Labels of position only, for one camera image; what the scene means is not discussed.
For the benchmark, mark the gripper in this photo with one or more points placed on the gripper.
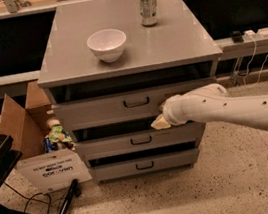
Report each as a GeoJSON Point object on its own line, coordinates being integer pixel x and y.
{"type": "Point", "coordinates": [170, 111]}

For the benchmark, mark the grey top drawer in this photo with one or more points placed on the grey top drawer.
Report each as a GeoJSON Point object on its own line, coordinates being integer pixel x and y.
{"type": "Point", "coordinates": [120, 107]}

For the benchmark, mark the grey drawer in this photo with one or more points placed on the grey drawer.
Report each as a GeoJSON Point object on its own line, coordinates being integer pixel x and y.
{"type": "Point", "coordinates": [137, 141]}
{"type": "Point", "coordinates": [144, 165]}
{"type": "Point", "coordinates": [120, 107]}

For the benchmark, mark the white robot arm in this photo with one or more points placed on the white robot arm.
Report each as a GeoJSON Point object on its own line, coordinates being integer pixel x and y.
{"type": "Point", "coordinates": [211, 103]}

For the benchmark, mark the grey middle drawer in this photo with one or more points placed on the grey middle drawer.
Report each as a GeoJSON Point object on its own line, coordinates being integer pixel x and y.
{"type": "Point", "coordinates": [137, 141]}

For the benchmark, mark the grey bottom drawer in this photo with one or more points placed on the grey bottom drawer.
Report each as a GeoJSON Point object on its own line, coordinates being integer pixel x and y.
{"type": "Point", "coordinates": [144, 165]}

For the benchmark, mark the grey drawer cabinet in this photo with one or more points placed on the grey drawer cabinet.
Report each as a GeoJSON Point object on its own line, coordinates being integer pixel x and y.
{"type": "Point", "coordinates": [176, 49]}

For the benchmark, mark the white ceramic bowl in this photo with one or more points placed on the white ceramic bowl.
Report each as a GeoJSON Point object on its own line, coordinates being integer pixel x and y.
{"type": "Point", "coordinates": [107, 45]}

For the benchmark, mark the colourful toy figure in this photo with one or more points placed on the colourful toy figure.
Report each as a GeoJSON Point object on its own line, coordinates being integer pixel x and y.
{"type": "Point", "coordinates": [57, 138]}

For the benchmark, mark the black adapter block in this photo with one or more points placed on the black adapter block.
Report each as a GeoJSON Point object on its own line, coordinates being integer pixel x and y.
{"type": "Point", "coordinates": [236, 36]}

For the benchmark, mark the brown cardboard box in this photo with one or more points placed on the brown cardboard box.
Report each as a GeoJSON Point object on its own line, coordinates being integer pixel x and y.
{"type": "Point", "coordinates": [29, 125]}

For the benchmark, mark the silver soda can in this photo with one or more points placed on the silver soda can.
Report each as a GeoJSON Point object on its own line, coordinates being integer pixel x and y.
{"type": "Point", "coordinates": [148, 12]}

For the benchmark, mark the white power strip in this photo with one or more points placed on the white power strip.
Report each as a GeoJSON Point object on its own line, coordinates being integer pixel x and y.
{"type": "Point", "coordinates": [261, 33]}

